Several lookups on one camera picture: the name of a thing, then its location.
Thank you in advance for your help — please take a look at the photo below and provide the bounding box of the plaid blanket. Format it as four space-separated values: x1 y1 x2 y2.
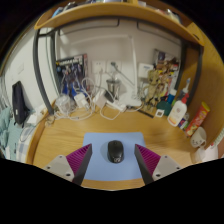
13 128 36 164

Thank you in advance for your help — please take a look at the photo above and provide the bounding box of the dark green round container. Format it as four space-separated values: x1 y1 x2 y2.
157 100 173 116

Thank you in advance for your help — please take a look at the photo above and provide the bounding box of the small white cube clock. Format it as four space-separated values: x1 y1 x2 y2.
154 109 165 119

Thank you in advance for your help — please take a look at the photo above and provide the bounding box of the robot model kit box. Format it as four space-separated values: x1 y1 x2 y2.
55 53 89 98

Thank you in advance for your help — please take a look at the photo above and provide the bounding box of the metal cup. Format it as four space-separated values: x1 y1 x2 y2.
106 79 122 99

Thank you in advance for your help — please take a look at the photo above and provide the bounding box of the white red-capped pump bottle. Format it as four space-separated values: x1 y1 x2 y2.
167 93 190 128

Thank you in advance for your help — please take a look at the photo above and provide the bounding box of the white paper box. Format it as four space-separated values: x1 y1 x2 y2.
26 104 48 127

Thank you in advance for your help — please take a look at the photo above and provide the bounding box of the grey metal desk frame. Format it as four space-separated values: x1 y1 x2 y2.
32 18 204 116

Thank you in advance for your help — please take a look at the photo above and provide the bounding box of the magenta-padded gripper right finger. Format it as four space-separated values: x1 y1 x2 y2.
134 143 183 185

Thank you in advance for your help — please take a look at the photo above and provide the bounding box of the white cable bundle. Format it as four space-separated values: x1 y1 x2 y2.
49 77 141 122

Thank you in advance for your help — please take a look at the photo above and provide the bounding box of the teal bedding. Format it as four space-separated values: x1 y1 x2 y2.
0 106 21 158

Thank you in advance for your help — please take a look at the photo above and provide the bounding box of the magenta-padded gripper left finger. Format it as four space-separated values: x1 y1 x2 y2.
43 143 93 186

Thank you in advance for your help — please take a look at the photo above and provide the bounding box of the white wall outlet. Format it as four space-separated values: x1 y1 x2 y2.
106 59 123 74
91 60 107 74

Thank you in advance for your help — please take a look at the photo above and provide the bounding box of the black bag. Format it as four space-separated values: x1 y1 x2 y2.
11 80 31 126

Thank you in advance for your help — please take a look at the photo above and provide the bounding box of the small colourful can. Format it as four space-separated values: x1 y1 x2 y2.
178 118 189 130

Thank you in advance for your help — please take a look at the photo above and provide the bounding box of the white wall box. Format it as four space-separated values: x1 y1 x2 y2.
137 63 154 79

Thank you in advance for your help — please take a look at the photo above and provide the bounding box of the light blue mouse pad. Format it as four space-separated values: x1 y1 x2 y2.
81 131 148 182

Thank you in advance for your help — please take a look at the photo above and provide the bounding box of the wooden shelf unit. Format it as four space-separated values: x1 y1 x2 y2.
33 0 205 48

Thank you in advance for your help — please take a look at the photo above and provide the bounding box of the colourful figure box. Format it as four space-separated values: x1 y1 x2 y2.
153 49 181 88

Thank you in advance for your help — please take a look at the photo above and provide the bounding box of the white mug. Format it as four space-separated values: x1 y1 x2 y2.
189 126 208 149

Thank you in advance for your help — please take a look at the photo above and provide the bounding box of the white nozzle bottle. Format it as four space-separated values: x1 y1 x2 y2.
179 78 192 101

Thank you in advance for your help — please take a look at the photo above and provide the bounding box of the blue bottle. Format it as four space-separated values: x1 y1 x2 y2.
166 89 177 105

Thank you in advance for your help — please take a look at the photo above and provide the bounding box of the white power strip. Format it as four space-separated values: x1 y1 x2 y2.
105 101 128 113

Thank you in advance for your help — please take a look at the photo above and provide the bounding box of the clear round plastic container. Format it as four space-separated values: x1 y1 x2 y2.
54 94 72 114

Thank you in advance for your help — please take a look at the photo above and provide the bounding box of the black computer mouse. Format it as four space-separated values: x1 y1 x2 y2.
106 139 125 164

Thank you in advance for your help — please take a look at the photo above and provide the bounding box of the brown tree figure toy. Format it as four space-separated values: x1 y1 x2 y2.
143 68 169 114

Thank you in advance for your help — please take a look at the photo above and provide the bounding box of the red yellow snack canister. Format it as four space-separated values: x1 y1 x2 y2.
185 101 211 138

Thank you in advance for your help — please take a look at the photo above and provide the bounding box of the white charger block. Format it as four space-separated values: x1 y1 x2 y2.
73 92 88 108

